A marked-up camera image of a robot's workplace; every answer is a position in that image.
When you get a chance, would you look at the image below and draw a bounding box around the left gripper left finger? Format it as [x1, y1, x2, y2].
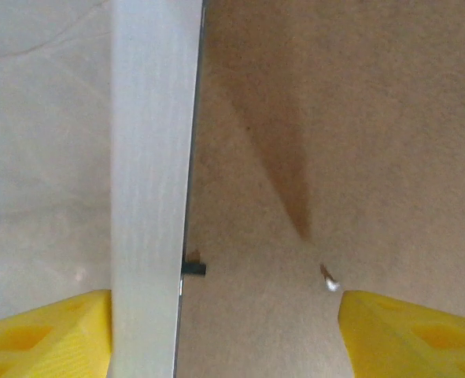
[0, 289, 113, 378]

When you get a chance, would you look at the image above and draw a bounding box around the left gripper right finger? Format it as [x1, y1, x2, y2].
[337, 290, 465, 378]

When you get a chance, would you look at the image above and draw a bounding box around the white picture frame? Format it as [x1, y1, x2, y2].
[109, 0, 208, 378]

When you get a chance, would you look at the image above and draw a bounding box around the brown backing board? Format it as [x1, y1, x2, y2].
[175, 0, 465, 378]

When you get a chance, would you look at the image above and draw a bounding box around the small black frame tab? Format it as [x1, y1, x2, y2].
[181, 261, 208, 276]

